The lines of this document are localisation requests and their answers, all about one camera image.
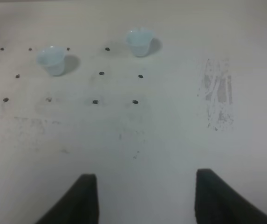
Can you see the left blue porcelain teacup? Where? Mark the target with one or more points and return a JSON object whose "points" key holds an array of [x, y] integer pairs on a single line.
{"points": [[52, 60]]}

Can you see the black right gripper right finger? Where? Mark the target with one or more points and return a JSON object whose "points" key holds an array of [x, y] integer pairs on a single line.
{"points": [[217, 203]]}

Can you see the blue porcelain teacup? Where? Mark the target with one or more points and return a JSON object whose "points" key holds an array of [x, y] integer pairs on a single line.
{"points": [[52, 60], [142, 42]]}

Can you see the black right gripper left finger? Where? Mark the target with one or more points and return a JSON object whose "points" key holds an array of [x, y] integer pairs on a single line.
{"points": [[79, 205]]}

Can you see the right blue porcelain teacup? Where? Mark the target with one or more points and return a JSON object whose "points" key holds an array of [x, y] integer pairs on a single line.
{"points": [[142, 42]]}

